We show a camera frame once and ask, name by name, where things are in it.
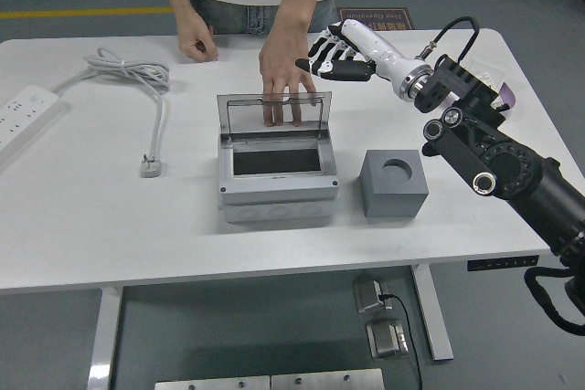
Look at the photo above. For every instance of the person's left hand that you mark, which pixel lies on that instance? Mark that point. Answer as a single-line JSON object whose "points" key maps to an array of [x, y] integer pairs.
{"points": [[283, 66]]}

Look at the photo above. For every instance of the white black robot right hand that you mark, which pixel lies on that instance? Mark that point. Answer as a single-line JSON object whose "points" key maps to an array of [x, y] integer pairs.
{"points": [[370, 43]]}

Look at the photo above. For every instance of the person's right hand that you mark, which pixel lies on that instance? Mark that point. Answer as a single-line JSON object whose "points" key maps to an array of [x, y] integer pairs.
{"points": [[194, 38]]}

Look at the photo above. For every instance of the transparent hinged box lid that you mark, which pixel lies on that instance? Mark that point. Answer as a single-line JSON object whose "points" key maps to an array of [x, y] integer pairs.
{"points": [[242, 118]]}

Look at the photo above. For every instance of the grey plastic junction box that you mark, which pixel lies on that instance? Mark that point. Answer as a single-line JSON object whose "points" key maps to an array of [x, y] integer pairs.
{"points": [[274, 207]]}

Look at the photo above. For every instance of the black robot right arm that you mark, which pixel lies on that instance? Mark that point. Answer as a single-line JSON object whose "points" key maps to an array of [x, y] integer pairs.
{"points": [[525, 171]]}

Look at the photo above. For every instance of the metal floor box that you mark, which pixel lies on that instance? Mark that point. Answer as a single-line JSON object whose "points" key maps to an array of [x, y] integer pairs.
{"points": [[386, 340], [368, 294]]}

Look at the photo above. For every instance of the brown floor sign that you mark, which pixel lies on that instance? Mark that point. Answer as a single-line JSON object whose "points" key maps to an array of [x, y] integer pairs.
{"points": [[388, 17]]}

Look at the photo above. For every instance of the white printed socket module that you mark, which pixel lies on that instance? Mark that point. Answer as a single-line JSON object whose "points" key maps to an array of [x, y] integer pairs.
{"points": [[489, 79]]}

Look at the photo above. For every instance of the grey cube holder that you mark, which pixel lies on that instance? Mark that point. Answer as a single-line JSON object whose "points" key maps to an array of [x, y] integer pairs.
{"points": [[393, 198]]}

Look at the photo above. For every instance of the white power strip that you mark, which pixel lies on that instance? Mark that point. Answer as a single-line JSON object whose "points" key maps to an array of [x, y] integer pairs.
{"points": [[23, 111]]}

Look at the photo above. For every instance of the black table control panel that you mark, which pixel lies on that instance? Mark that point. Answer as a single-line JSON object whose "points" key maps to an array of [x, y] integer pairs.
{"points": [[503, 263]]}

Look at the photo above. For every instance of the white table leg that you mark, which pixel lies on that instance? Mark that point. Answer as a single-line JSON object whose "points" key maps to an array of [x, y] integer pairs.
{"points": [[105, 340], [434, 317]]}

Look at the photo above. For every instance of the metal base plate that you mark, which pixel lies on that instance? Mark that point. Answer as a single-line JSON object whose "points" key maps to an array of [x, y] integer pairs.
{"points": [[210, 384], [326, 380]]}

